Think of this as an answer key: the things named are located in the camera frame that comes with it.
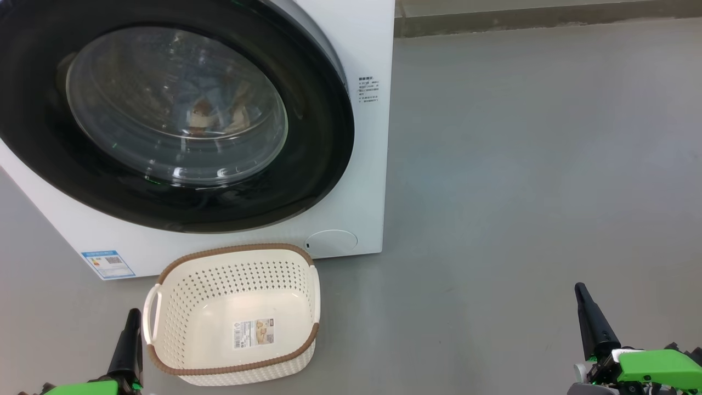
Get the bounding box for paper basket label sticker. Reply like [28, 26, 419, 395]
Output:
[233, 318, 275, 350]

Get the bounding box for black printed text label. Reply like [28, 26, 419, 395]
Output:
[358, 76, 380, 104]

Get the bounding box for cream laundry basket brown rim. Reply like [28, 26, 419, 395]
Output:
[142, 243, 321, 386]

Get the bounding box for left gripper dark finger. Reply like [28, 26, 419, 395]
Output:
[106, 308, 144, 391]

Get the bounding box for blue energy label sticker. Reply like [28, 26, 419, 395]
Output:
[81, 250, 136, 280]

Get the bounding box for black-rimmed glass washer door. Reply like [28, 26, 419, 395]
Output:
[0, 0, 355, 234]

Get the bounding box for white front-load washing machine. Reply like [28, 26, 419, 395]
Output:
[0, 0, 395, 281]

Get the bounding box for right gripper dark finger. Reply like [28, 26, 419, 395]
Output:
[574, 283, 621, 362]

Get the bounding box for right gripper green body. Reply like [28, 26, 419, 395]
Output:
[568, 346, 702, 395]

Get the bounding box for round white filter cover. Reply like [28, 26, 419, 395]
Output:
[304, 229, 358, 256]

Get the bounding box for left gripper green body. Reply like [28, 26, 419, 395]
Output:
[41, 379, 144, 395]

